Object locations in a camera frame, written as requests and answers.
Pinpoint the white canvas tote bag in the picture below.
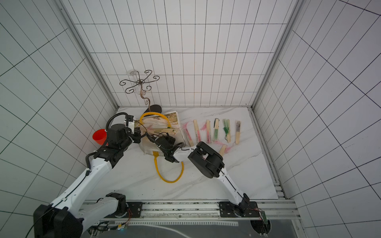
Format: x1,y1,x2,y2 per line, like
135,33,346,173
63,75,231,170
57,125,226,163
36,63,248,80
136,111,187,183

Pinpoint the pink tasselled folding fan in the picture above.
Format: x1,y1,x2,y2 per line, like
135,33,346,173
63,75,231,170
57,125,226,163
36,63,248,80
200,120,211,144

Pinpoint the light green folding fan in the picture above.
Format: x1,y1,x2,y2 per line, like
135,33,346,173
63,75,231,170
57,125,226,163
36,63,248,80
213,118,219,141

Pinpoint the green tasselled folding fan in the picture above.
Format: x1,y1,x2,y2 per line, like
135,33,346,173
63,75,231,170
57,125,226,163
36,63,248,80
223,119,231,143

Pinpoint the grey pink folding fan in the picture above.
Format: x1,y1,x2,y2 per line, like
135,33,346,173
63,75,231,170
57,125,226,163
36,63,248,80
235,121,241,145

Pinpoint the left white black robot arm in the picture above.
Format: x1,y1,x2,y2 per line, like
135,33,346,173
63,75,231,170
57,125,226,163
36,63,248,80
30,122,140,238

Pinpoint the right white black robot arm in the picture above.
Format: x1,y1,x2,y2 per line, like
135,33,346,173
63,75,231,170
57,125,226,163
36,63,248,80
151,135,259,217

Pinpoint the red plastic goblet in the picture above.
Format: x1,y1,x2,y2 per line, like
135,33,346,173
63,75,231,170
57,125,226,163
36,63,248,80
92,129,107,145

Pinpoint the black scrolled metal stand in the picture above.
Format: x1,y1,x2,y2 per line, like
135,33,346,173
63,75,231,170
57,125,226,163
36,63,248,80
119,69,162,113

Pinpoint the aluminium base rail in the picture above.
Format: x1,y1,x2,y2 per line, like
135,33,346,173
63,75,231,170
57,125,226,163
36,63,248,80
73,198,301,223

